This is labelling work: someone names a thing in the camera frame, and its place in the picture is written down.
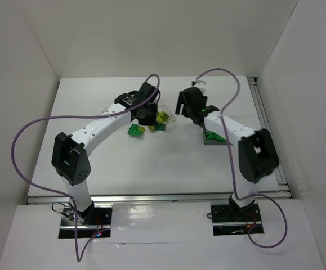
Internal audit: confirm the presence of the green curved lego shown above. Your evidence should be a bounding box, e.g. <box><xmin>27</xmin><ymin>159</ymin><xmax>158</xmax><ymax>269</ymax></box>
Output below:
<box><xmin>154</xmin><ymin>123</ymin><xmax>166</xmax><ymax>131</ymax></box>

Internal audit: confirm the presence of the green L-shaped lego plate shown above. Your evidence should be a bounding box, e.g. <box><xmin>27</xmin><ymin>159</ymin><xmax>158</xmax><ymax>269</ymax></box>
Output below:
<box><xmin>127</xmin><ymin>124</ymin><xmax>144</xmax><ymax>137</ymax></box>

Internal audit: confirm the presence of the dark grey translucent container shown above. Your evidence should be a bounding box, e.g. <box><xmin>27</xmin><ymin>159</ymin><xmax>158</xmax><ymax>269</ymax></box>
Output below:
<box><xmin>203</xmin><ymin>129</ymin><xmax>227</xmax><ymax>145</ymax></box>

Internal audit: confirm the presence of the lime square lego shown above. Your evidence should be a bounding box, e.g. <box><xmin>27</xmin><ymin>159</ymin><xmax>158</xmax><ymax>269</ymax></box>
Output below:
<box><xmin>158</xmin><ymin>111</ymin><xmax>170</xmax><ymax>122</ymax></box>

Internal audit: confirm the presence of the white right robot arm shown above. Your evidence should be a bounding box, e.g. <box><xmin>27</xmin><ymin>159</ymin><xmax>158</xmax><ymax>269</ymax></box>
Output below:
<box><xmin>175</xmin><ymin>87</ymin><xmax>279</xmax><ymax>216</ymax></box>

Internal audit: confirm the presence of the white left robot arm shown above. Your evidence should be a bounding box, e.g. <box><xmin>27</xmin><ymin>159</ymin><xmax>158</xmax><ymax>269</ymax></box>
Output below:
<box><xmin>52</xmin><ymin>82</ymin><xmax>160</xmax><ymax>221</ymax></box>

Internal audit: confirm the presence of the clear plastic container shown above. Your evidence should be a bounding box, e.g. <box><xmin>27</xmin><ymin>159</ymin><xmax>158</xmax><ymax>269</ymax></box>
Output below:
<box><xmin>157</xmin><ymin>110</ymin><xmax>176</xmax><ymax>125</ymax></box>

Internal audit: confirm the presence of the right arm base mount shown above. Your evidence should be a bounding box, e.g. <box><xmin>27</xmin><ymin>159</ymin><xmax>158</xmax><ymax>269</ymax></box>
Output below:
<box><xmin>206</xmin><ymin>201</ymin><xmax>264</xmax><ymax>236</ymax></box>

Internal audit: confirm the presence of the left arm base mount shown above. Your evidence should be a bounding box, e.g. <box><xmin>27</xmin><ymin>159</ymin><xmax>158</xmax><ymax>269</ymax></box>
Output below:
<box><xmin>51</xmin><ymin>202</ymin><xmax>113</xmax><ymax>239</ymax></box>

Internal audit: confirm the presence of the aluminium side rail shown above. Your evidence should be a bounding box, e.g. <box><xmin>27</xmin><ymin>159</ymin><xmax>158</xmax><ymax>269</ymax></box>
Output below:
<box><xmin>247</xmin><ymin>77</ymin><xmax>292</xmax><ymax>199</ymax></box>

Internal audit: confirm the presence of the aluminium front rail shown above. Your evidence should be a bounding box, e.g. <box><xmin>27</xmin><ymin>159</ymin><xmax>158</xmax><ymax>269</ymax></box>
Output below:
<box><xmin>27</xmin><ymin>193</ymin><xmax>230</xmax><ymax>204</ymax></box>

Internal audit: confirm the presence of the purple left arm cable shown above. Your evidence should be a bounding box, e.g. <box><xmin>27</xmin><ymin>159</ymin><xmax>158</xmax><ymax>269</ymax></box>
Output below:
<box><xmin>11</xmin><ymin>74</ymin><xmax>161</xmax><ymax>262</ymax></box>

